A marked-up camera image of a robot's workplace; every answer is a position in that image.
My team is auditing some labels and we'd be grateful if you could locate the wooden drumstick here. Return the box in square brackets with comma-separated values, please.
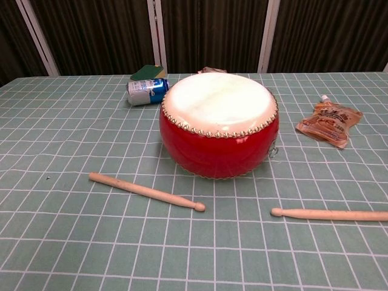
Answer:
[89, 172, 206, 212]
[270, 207, 388, 222]

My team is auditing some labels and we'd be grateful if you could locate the red drum with white skin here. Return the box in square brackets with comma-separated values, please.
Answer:
[159, 72, 279, 180]

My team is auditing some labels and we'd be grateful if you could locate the blue and silver drink can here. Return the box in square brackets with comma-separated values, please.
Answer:
[126, 78, 170, 107]

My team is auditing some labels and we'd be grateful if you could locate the gold and red foil packet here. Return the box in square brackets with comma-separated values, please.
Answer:
[197, 66, 227, 75]

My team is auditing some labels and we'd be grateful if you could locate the green and yellow sponge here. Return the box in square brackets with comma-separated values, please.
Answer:
[130, 64, 167, 82]

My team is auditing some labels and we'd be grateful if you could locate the orange spouted sauce pouch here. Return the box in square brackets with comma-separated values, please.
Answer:
[295, 95, 364, 150]

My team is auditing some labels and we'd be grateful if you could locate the green checked tablecloth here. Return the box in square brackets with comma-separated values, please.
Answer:
[0, 72, 388, 291]

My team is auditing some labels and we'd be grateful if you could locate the white partition frame post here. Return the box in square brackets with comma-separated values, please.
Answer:
[18, 0, 61, 77]
[257, 0, 281, 73]
[146, 0, 169, 75]

